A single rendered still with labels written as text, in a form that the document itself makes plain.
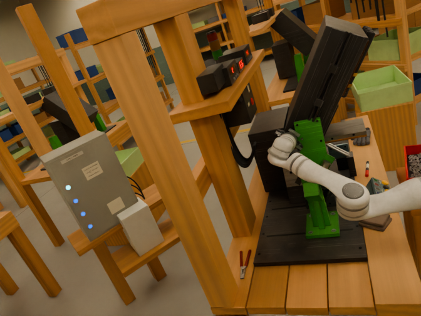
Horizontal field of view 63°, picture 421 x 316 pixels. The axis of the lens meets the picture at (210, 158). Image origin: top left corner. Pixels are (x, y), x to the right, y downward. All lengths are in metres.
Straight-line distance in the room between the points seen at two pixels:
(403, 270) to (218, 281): 0.61
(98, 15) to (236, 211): 0.97
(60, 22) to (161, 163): 12.84
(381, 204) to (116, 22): 0.90
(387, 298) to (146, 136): 0.87
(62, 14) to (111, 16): 12.68
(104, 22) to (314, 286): 1.06
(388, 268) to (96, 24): 1.15
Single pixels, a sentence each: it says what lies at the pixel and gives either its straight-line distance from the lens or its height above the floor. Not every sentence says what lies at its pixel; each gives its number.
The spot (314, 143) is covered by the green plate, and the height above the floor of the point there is 1.16.
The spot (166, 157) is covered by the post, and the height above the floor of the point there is 1.50.
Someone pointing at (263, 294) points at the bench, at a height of 0.88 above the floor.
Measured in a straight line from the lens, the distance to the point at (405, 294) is 1.26.
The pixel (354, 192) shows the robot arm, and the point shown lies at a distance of 1.08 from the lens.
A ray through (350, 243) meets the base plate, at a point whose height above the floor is 0.90.
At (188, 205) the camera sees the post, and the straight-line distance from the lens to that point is 1.08.
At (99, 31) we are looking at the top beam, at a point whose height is 1.87.
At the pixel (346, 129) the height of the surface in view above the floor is 1.13.
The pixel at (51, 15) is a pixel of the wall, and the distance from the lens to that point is 13.94.
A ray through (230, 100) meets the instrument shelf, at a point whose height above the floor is 1.53.
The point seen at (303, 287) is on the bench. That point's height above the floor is 0.88.
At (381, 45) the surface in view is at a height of 0.89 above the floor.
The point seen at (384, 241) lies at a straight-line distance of 1.43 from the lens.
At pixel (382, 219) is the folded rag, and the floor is 0.93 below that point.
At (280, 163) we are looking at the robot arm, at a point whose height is 1.29.
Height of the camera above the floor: 1.84
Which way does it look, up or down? 22 degrees down
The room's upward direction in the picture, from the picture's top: 20 degrees counter-clockwise
